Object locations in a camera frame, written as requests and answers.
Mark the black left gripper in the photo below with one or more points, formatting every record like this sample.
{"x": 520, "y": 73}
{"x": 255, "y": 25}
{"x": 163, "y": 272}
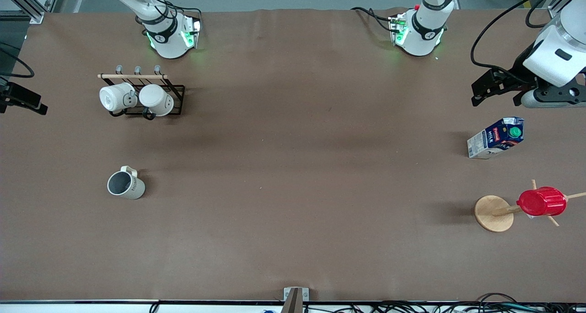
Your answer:
{"x": 519, "y": 72}

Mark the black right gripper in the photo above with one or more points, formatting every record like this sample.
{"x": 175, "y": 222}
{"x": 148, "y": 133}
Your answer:
{"x": 18, "y": 94}

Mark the blue and white milk carton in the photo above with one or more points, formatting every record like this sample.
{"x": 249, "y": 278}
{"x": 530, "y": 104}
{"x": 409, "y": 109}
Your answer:
{"x": 492, "y": 141}

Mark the beige mug with grey inside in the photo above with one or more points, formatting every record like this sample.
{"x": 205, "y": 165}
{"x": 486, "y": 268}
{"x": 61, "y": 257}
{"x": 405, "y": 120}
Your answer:
{"x": 130, "y": 186}

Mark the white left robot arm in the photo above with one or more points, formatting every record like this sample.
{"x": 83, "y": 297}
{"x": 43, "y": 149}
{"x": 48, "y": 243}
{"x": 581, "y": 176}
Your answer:
{"x": 423, "y": 29}

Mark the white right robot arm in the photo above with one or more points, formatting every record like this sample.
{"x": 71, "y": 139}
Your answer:
{"x": 167, "y": 38}

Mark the red ribbed plastic cup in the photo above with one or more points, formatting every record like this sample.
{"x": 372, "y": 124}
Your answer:
{"x": 542, "y": 202}

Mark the white mug with face print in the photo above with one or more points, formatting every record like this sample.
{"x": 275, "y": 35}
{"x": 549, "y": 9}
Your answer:
{"x": 112, "y": 98}

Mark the plain white mug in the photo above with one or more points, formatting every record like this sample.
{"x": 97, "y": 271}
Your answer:
{"x": 155, "y": 99}

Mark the wooden mug tree stand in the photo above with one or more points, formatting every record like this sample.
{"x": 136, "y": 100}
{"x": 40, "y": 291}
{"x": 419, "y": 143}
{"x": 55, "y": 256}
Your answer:
{"x": 493, "y": 213}

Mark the aluminium frame profile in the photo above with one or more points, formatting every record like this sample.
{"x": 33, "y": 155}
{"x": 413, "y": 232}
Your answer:
{"x": 25, "y": 2}
{"x": 556, "y": 4}

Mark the grey metal camera bracket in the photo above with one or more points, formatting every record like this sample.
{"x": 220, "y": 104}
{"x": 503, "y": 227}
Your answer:
{"x": 295, "y": 297}

